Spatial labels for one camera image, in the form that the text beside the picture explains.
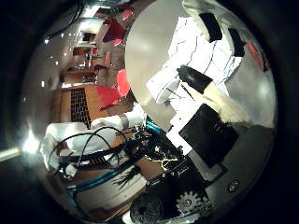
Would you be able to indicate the white striped cloth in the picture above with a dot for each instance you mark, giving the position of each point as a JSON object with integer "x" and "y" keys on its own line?
{"x": 193, "y": 49}

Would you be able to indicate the round red stool seat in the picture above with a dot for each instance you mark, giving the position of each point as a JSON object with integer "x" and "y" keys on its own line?
{"x": 123, "y": 82}

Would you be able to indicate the wooden panel with dark grid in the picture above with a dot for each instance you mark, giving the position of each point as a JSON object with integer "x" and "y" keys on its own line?
{"x": 95, "y": 102}

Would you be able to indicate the dark red chair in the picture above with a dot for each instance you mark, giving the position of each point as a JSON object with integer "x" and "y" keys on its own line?
{"x": 114, "y": 31}

